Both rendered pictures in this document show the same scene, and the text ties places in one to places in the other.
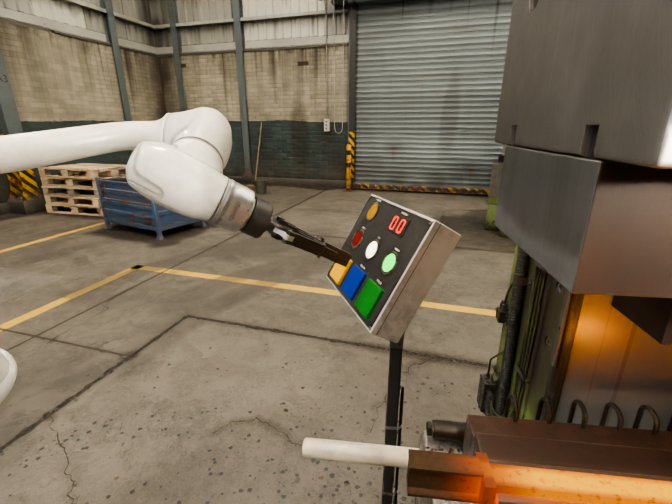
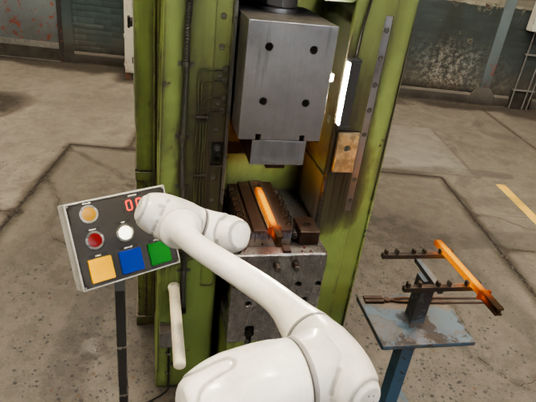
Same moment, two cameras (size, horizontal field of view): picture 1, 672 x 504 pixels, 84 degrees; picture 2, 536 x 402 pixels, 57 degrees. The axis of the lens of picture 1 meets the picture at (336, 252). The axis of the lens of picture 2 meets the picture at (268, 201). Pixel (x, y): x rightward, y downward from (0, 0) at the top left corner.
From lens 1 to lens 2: 1.77 m
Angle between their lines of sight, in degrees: 100
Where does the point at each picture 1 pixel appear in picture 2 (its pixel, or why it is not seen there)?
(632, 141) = (313, 138)
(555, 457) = (257, 218)
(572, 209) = (298, 151)
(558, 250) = (295, 159)
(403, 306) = not seen: hidden behind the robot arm
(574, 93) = (293, 129)
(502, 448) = (258, 226)
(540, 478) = (271, 219)
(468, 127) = not seen: outside the picture
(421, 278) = not seen: hidden behind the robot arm
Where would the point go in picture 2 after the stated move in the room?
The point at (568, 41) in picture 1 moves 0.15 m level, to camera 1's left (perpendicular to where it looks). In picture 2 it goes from (287, 118) to (304, 134)
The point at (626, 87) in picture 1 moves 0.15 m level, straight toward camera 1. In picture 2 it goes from (310, 130) to (352, 139)
